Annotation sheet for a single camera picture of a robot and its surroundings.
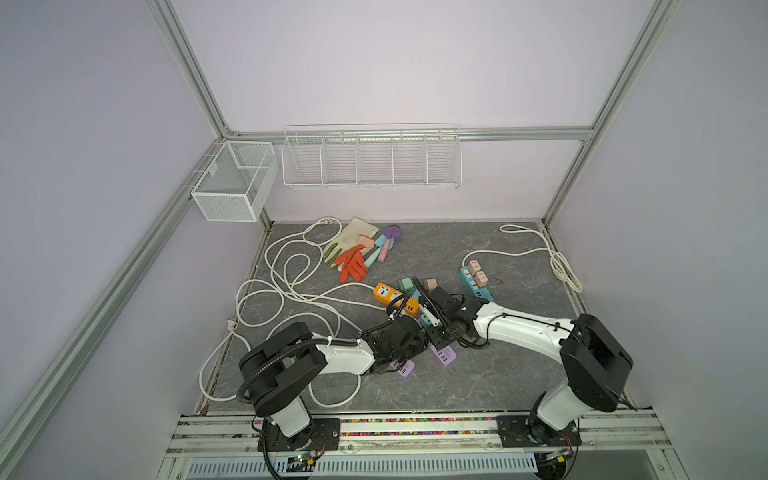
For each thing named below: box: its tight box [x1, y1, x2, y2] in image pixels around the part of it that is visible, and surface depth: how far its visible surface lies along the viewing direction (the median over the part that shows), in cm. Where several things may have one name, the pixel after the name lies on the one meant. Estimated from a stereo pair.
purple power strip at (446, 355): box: [428, 341, 457, 366], surface depth 86 cm
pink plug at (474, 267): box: [468, 259, 481, 276], surface depth 101 cm
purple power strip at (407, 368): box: [389, 360, 415, 378], surface depth 84 cm
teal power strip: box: [460, 266, 495, 302], surface depth 101 cm
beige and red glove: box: [323, 217, 379, 283], surface depth 114 cm
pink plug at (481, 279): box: [474, 270, 488, 288], surface depth 98 cm
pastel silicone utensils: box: [364, 224, 403, 268], surface depth 114 cm
